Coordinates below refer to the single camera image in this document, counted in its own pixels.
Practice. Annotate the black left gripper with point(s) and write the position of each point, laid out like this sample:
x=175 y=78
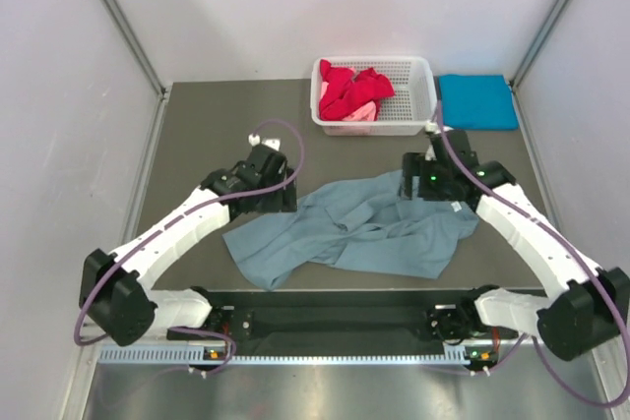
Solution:
x=284 y=201

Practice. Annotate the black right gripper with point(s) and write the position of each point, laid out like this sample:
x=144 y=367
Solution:
x=414 y=165

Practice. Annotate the grey-blue t-shirt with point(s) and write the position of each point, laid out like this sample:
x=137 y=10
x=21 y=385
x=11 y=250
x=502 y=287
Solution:
x=357 y=224

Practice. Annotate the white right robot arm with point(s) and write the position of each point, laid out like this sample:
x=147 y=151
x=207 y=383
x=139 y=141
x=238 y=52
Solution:
x=559 y=267

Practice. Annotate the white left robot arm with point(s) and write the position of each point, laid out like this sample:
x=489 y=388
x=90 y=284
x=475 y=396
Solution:
x=117 y=289

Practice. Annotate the white plastic laundry basket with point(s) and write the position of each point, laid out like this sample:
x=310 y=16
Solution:
x=405 y=114

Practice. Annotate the folded turquoise t-shirt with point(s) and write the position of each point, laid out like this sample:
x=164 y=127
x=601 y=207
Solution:
x=481 y=103

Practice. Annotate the pink t-shirt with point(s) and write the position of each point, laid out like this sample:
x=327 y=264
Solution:
x=354 y=101

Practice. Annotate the red t-shirt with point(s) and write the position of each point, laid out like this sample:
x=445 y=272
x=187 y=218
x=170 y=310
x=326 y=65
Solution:
x=334 y=74

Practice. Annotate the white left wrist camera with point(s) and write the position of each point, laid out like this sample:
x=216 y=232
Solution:
x=255 y=140

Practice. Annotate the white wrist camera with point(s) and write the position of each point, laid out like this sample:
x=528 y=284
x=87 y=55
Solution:
x=433 y=134
x=255 y=140

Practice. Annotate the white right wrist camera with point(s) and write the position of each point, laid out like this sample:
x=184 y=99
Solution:
x=433 y=134

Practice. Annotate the left aluminium corner post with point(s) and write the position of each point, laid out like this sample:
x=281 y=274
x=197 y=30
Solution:
x=133 y=43

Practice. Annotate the aluminium corner post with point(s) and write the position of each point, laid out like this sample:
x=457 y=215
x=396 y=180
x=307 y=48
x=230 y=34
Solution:
x=133 y=43
x=540 y=39

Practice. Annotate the aluminium front frame rail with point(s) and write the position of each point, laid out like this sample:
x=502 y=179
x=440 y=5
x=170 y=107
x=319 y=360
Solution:
x=571 y=325

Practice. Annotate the grey slotted cable duct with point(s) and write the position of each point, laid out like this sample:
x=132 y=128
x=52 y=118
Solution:
x=200 y=355

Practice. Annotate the right aluminium corner post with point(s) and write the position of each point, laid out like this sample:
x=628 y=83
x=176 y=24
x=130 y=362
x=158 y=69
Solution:
x=540 y=39

